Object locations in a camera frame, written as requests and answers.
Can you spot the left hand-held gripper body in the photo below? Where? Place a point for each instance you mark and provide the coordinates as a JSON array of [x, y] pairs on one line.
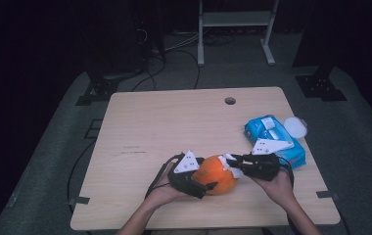
[[187, 163]]

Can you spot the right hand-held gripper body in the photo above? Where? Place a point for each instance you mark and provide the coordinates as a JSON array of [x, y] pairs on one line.
[[262, 166]]

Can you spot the white wet wipe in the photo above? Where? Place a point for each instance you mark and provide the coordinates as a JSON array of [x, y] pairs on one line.
[[236, 173]]

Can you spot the orange plush toy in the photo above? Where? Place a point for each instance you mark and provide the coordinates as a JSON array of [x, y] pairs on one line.
[[215, 176]]

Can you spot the blue wet wipes pack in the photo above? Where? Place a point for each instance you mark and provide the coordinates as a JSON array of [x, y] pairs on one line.
[[291, 156]]

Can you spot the person's right hand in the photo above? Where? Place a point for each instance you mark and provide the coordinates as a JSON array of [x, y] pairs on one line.
[[278, 191]]

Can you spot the person's left hand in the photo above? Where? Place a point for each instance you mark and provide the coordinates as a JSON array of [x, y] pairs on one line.
[[162, 194]]

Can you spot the clear round plastic lid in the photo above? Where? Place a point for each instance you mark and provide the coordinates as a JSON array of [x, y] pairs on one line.
[[295, 127]]

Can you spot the grey tape strip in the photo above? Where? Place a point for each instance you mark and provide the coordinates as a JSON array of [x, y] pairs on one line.
[[327, 195], [79, 200]]

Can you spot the black stand base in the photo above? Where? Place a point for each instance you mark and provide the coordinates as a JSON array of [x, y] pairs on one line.
[[101, 88], [321, 86]]

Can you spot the black floor tape outline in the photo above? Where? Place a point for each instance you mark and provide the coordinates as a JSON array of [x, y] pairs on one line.
[[92, 129]]

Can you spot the white metal stand frame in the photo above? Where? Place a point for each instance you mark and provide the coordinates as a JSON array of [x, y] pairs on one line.
[[236, 18]]

